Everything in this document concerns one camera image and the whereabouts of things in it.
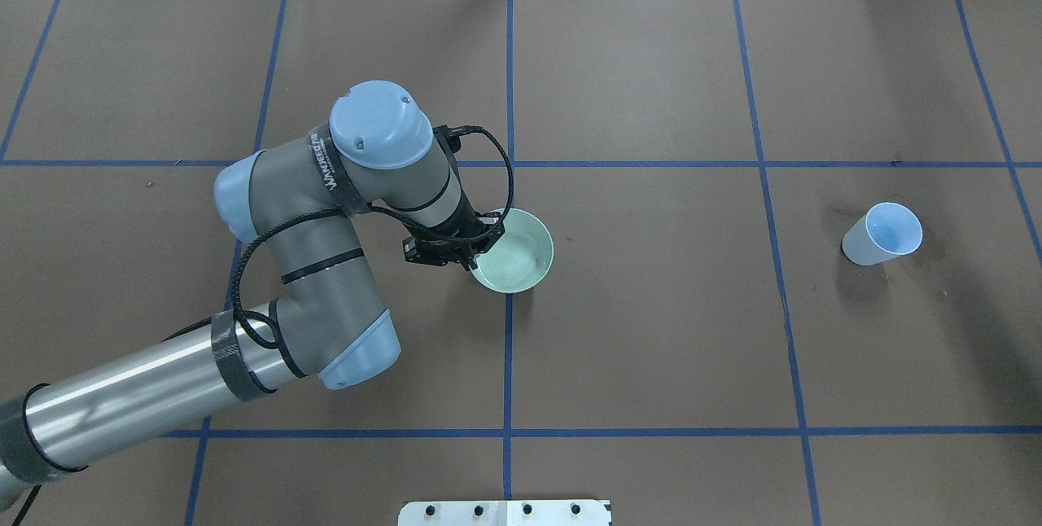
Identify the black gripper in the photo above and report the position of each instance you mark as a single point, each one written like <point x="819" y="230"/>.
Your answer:
<point x="466" y="224"/>

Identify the green ceramic bowl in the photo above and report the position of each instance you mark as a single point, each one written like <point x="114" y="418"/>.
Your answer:
<point x="520" y="259"/>

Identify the light blue plastic cup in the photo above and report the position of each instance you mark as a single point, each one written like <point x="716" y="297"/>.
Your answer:
<point x="886" y="231"/>

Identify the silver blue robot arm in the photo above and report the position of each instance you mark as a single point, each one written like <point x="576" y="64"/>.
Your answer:
<point x="303" y="299"/>

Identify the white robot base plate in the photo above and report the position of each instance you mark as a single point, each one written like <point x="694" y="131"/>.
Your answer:
<point x="507" y="512"/>

